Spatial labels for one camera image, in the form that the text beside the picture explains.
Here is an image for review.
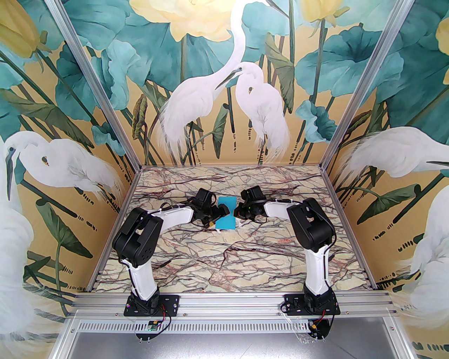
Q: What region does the grey metal sheet panel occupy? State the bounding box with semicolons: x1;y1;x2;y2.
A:
53;331;413;359

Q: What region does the perforated metal strip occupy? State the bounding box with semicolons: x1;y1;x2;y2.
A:
68;318;316;334

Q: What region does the aluminium table edge rail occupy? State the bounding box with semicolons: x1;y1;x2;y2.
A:
320;168;379;291
84;168;143;292

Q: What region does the aluminium front frame rail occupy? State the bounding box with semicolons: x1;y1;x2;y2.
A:
67;290;400;320

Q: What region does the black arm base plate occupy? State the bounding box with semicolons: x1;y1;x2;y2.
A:
283;294;341;316
125;294;180;318

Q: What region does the red black power cable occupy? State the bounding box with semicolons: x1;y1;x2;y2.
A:
154;304;172;329
309;302;340;332

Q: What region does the black round mounting bracket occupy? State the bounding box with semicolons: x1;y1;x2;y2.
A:
308;317;334;340

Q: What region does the aluminium frame post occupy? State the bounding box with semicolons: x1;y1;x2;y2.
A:
46;0;142;170
321;0;411;170

